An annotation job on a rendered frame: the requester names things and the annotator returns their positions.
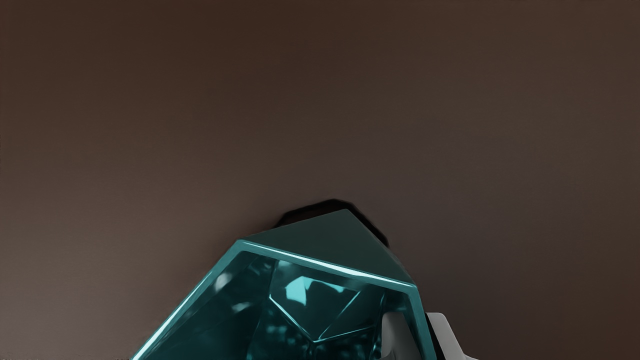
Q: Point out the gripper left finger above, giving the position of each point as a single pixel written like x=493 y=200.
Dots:
x=397 y=340

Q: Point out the teal faceted mug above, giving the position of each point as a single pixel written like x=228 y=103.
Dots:
x=320 y=240

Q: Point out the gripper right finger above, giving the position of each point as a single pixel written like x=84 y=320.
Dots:
x=447 y=340

